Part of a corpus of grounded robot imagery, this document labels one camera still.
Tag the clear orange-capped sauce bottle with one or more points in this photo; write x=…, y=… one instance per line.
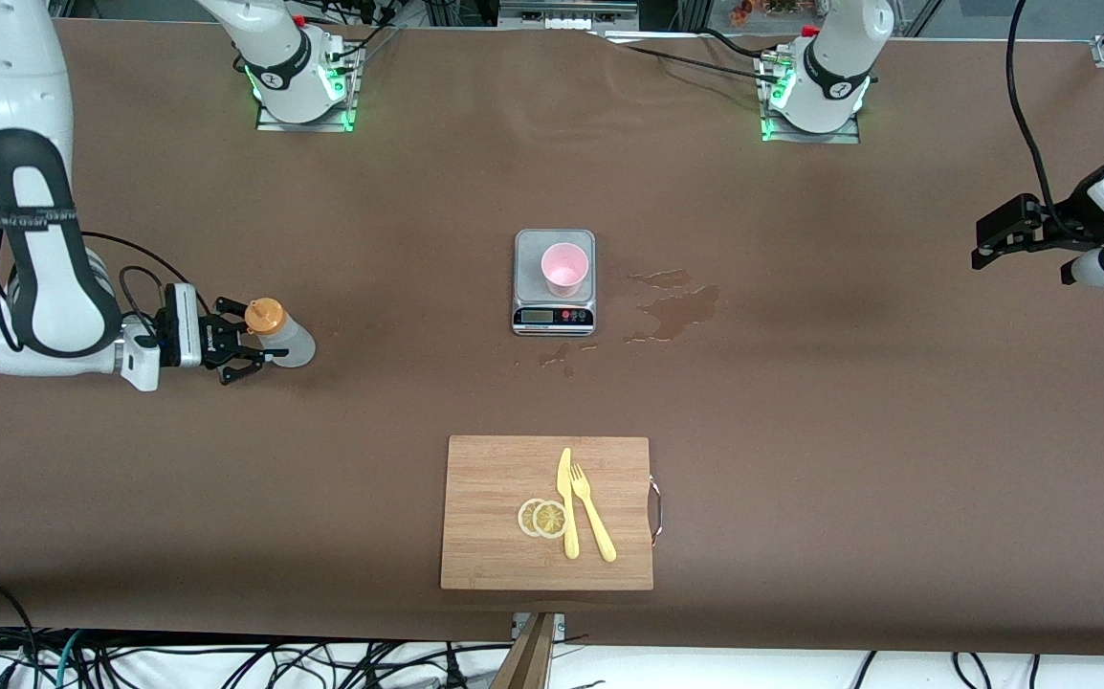
x=294, y=343

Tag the lemon slice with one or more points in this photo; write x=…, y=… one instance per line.
x=550, y=519
x=524, y=517

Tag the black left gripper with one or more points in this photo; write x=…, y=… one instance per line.
x=1057, y=228

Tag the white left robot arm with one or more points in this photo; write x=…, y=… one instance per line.
x=834, y=57

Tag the grey power strip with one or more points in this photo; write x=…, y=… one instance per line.
x=566, y=11

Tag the wooden post with bracket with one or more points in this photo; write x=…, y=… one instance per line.
x=528, y=660

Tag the large brown liquid spill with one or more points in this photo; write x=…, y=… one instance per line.
x=676, y=311

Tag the orange toy food pile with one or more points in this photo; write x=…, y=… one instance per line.
x=762, y=10

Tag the silver digital kitchen scale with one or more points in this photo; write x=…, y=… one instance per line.
x=528, y=251

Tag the yellow plastic fork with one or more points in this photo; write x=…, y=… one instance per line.
x=600, y=536

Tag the small brown liquid spill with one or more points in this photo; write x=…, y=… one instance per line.
x=557, y=354

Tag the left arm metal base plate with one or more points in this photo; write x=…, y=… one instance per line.
x=849, y=136

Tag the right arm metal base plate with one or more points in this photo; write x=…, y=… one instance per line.
x=346, y=105

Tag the bamboo cutting board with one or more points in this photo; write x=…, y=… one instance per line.
x=485, y=498

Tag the pink plastic cup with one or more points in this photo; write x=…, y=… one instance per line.
x=564, y=268

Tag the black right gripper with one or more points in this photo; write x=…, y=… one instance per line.
x=211, y=337

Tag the yellow plastic knife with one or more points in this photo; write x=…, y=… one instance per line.
x=568, y=536

